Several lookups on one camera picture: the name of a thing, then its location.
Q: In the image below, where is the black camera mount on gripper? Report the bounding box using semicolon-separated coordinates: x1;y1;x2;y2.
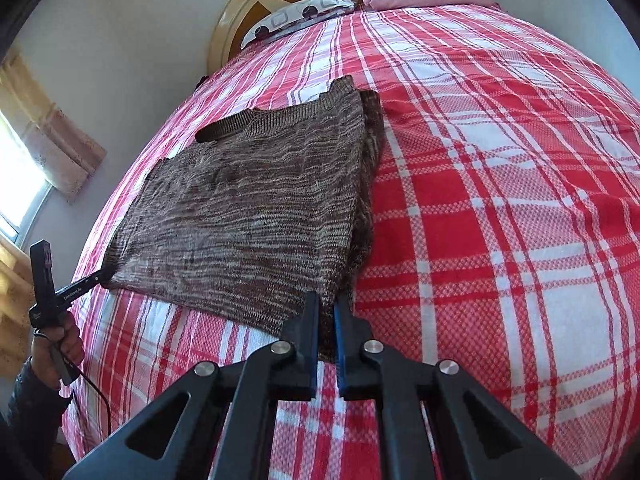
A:
29;240;56;327

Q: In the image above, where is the person's left hand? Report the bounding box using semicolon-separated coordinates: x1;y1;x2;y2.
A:
30;312;85;391

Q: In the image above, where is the white grey patterned pillow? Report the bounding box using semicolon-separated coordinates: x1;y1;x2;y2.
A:
240;0;356;50

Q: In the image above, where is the brown knitted sweater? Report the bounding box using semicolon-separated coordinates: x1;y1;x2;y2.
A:
103;76;384;361

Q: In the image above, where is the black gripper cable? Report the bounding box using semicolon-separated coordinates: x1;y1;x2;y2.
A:
31;328;114;441

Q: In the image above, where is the dark left jacket sleeve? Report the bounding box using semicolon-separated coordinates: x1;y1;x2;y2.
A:
1;360;70;479

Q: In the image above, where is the side wall window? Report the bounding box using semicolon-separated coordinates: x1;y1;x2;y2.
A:
0;115;51;246

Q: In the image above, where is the yellow side curtain near left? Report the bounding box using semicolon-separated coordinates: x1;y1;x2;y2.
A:
0;234;35;380

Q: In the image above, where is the black item beside bed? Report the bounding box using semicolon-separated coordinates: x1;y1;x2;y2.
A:
194;75;208;91

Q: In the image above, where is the red white plaid bedsheet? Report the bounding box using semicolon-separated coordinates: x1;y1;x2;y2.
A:
76;6;639;479

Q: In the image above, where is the yellow side curtain near headboard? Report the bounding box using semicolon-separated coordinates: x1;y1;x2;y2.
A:
1;48;106;203

